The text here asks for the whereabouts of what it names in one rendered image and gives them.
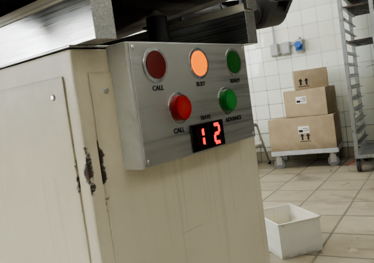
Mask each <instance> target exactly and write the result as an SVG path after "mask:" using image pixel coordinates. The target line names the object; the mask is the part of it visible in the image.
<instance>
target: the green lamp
mask: <svg viewBox="0 0 374 263"><path fill-rule="evenodd" d="M228 66H229V69H230V70H231V71H232V72H233V73H238V71H239V70H240V59H239V56H238V54H237V53H236V52H235V51H230V52H229V54H228Z"/></svg>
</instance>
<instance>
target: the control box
mask: <svg viewBox="0 0 374 263"><path fill-rule="evenodd" d="M151 51H158V52H160V53H161V54H162V56H163V57H164V59H165V62H166V72H165V74H164V76H163V77H162V78H160V79H156V78H153V77H152V76H151V75H150V73H149V72H148V70H147V66H146V59H147V56H148V54H149V53H150V52H151ZM195 51H200V52H202V53H203V54H204V56H205V57H206V61H207V71H206V73H205V74H204V75H203V76H199V75H197V74H196V73H195V72H194V70H193V67H192V64H191V58H192V55H193V53H194V52H195ZM230 51H235V52H236V53H237V54H238V56H239V59H240V70H239V71H238V73H233V72H232V71H231V70H230V69H229V66H228V54H229V52H230ZM106 53H107V60H108V64H109V72H111V79H112V86H113V91H114V98H115V106H116V113H117V120H118V125H119V133H120V140H121V148H122V155H123V159H124V167H125V169H126V170H144V169H147V168H151V167H154V166H157V165H161V164H164V163H167V162H171V161H175V160H178V159H181V158H184V157H188V156H191V155H195V154H197V153H201V152H205V151H208V150H212V149H215V148H218V147H222V146H225V145H229V144H231V143H235V142H238V141H242V140H246V139H248V138H252V137H255V129H254V121H253V113H252V104H251V99H250V90H249V82H248V74H247V65H246V60H245V52H244V45H243V44H226V43H180V42H134V41H123V42H120V43H116V44H112V45H109V46H107V47H106ZM228 89H231V90H232V91H233V92H234V93H235V95H236V97H237V105H236V107H235V109H234V110H233V111H229V112H227V111H225V110H223V108H222V106H221V103H220V95H221V93H222V91H223V90H228ZM178 95H185V96H186V97H187V98H188V99H189V100H190V102H191V115H190V117H189V118H188V119H187V120H182V121H179V120H177V119H176V118H175V117H174V116H173V114H172V111H171V102H172V100H173V98H174V97H175V96H178ZM216 122H218V124H219V125H220V131H219V132H220V133H221V137H222V140H221V143H219V144H216V142H215V141H214V135H215V133H213V126H214V124H213V123H216ZM198 126H202V127H203V129H204V133H205V135H204V137H205V142H206V145H205V148H201V149H200V146H198V140H197V139H199V138H198V137H197V135H196V130H197V127H198Z"/></svg>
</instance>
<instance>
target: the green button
mask: <svg viewBox="0 0 374 263"><path fill-rule="evenodd" d="M220 103H221V106H222V108H223V110H225V111H227V112H229V111H233V110H234V109H235V107H236V105H237V97H236V95H235V93H234V92H233V91H232V90H231V89H228V90H223V91H222V93H221V95H220Z"/></svg>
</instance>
